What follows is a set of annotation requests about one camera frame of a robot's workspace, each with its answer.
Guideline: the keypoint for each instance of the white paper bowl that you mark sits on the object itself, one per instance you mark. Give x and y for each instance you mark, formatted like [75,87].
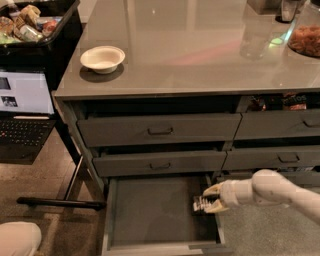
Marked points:
[102,59]

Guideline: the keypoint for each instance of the grey bottom right drawer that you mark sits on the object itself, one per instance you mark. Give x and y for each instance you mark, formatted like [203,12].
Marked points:
[303,179]

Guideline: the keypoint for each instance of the grey cabinet frame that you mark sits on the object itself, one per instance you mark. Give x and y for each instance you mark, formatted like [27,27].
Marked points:
[79,106]

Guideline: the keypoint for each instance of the grey top left drawer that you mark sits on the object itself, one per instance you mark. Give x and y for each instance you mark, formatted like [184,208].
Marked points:
[161,129]

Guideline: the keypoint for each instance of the open grey bottom left drawer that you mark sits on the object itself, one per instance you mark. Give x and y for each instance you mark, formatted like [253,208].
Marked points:
[154,216]

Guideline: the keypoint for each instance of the dark cup on counter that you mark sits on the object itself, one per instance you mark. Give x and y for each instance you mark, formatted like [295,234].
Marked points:
[287,11]

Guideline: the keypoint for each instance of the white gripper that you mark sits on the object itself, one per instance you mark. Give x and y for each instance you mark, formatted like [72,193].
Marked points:
[229,195]

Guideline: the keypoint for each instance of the black rxbar chocolate wrapper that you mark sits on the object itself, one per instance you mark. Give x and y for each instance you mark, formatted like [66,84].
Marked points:
[202,204]

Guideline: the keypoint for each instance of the black bin of snacks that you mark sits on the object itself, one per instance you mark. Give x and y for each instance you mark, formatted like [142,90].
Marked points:
[52,54]

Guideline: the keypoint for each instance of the grey top right drawer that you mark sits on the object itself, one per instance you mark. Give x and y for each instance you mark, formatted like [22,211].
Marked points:
[279,124]

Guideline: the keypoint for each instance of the grey middle right drawer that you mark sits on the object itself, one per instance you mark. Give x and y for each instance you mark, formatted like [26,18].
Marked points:
[272,157]

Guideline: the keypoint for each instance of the glass jar of snacks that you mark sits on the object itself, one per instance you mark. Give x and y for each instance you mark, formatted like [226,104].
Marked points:
[305,37]

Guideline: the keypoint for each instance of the clear plastic cup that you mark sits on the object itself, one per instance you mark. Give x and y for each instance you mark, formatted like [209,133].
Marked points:
[256,37]

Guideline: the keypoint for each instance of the white robot base corner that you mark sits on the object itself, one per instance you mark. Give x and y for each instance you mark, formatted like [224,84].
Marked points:
[19,239]

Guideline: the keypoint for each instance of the grey middle left drawer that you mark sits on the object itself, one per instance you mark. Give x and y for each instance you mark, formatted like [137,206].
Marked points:
[159,163]

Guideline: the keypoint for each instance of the black laptop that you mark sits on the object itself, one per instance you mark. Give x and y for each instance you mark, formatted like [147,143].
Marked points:
[26,116]

